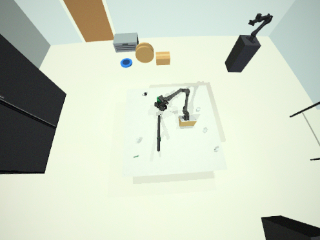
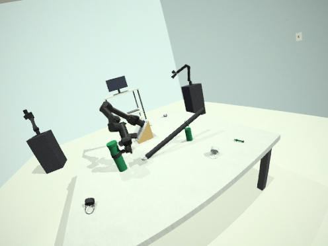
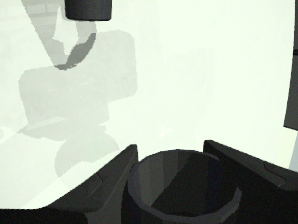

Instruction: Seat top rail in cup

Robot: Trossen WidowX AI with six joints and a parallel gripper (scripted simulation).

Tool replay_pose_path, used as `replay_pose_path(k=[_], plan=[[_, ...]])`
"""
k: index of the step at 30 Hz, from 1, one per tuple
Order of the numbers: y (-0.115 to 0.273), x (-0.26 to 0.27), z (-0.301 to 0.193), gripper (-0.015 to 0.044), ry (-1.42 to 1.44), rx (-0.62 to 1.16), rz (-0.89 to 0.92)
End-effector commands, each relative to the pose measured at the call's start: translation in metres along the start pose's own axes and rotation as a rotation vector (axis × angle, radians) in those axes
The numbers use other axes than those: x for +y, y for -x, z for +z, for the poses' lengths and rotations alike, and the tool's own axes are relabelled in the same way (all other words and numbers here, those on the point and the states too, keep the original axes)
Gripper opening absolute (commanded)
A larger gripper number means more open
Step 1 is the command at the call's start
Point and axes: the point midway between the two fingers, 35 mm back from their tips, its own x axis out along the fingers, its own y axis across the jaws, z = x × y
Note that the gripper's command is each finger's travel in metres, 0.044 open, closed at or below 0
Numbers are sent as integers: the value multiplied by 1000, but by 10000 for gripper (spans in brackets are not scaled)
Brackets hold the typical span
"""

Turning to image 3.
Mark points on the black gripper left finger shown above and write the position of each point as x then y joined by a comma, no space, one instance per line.
101,199

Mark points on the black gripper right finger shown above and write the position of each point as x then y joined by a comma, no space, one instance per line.
269,193

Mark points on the dark grey cup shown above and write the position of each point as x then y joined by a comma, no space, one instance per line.
184,187

